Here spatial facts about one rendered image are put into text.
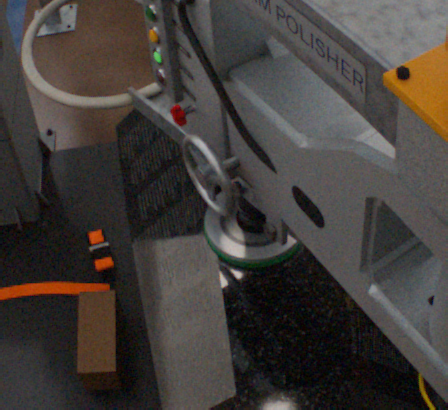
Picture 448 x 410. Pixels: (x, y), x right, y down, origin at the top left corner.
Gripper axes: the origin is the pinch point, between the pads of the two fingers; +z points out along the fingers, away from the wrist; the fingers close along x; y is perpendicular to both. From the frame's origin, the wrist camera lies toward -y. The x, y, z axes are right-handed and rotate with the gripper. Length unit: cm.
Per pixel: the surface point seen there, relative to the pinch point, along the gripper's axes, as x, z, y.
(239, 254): 65, -3, -59
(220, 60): 66, -60, -59
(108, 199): 15, 86, 22
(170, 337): 82, 12, -51
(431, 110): 92, -93, -99
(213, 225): 60, -3, -51
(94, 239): 32, 84, 16
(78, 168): 7, 87, 40
